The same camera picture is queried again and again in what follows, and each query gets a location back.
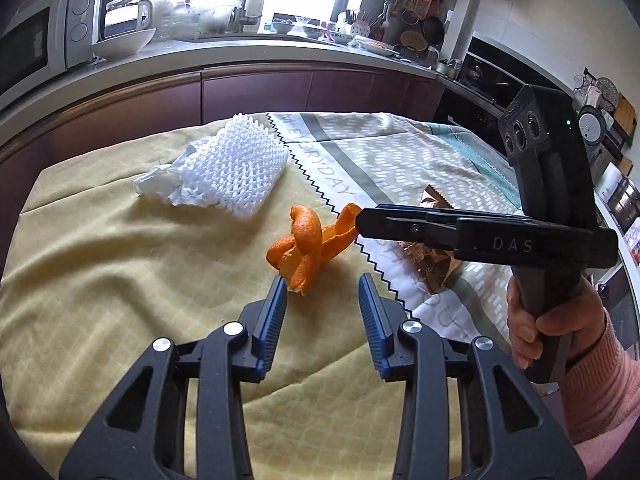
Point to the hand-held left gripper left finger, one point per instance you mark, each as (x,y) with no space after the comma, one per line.
(272,320)

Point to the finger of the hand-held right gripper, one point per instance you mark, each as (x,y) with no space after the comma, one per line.
(450,212)
(400,230)

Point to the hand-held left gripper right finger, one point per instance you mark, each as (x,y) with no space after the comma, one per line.
(372,320)

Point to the brown foil snack wrapper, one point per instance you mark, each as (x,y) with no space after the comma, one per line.
(435,270)

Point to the orange peel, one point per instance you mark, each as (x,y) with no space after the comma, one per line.
(305,240)

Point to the white foam fruit net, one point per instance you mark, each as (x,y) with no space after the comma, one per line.
(235,170)

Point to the white tissue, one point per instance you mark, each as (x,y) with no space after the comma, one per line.
(155,182)

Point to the person's right forearm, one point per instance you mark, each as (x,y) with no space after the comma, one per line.
(610,400)

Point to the person's right hand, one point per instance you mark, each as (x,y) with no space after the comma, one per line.
(520,330)

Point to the black built-in oven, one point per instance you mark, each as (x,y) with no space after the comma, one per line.
(490,75)

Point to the yellow printed tablecloth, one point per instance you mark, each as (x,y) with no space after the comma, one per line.
(150,285)

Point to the round woven trivet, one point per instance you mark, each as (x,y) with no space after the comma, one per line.
(414,41)

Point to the black frying pan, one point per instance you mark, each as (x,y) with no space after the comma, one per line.
(434,32)

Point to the plate with food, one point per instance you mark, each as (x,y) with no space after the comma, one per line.
(376,47)

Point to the brown base cabinets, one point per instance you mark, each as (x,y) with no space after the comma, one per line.
(250,90)

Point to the white utensil holder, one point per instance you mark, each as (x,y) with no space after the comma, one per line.
(360,25)

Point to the orange grater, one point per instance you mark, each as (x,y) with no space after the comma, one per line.
(424,1)

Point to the small blue bowl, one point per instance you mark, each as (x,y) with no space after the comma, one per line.
(282,25)

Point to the kitchen sink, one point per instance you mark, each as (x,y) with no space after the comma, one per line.
(260,36)

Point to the white kitchen countertop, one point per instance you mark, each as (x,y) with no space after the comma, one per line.
(225,52)

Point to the white soap bottle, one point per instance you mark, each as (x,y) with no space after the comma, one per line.
(255,2)

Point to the large white bowl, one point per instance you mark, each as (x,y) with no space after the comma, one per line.
(125,42)

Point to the white electric kettle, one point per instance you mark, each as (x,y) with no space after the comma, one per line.
(132,15)

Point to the white microwave oven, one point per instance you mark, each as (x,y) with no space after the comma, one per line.
(75,25)

